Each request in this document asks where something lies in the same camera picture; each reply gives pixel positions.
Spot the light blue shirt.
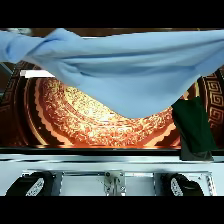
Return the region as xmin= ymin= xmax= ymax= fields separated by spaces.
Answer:
xmin=0 ymin=28 xmax=224 ymax=119

